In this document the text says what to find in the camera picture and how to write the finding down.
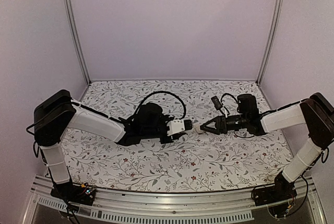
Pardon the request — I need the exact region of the right aluminium frame post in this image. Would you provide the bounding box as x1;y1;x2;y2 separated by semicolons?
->
256;0;283;86

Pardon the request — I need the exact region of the white earbud charging case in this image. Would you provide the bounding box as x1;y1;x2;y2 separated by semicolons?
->
194;126;203;134

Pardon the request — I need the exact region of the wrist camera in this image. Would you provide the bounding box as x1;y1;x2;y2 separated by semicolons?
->
211;96;229;117
166;119;193;136

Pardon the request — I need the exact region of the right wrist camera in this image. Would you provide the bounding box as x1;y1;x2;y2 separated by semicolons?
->
211;96;229;117

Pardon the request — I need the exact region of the left black sleeved cable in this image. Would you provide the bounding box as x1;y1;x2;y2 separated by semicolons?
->
133;91;186;123

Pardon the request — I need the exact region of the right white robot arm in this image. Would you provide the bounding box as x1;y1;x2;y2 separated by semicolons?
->
199;92;333;201

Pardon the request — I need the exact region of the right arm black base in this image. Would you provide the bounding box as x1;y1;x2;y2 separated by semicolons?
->
251;172;297;218

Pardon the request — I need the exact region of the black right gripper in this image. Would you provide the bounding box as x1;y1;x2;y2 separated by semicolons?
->
200;114;248;136

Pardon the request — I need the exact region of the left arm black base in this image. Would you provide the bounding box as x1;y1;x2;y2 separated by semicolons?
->
51;181;97;206

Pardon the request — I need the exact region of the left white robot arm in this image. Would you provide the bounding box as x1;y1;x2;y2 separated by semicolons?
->
26;89;193;200

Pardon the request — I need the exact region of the left aluminium frame post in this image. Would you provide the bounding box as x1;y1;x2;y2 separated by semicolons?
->
64;0;91;86

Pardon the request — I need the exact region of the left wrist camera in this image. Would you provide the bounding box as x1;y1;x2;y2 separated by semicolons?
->
166;119;193;136

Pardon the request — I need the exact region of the floral patterned mat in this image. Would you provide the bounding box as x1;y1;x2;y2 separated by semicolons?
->
62;80;292;192

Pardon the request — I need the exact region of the aluminium frame post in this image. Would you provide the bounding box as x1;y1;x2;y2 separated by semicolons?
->
256;0;283;86
64;0;91;86

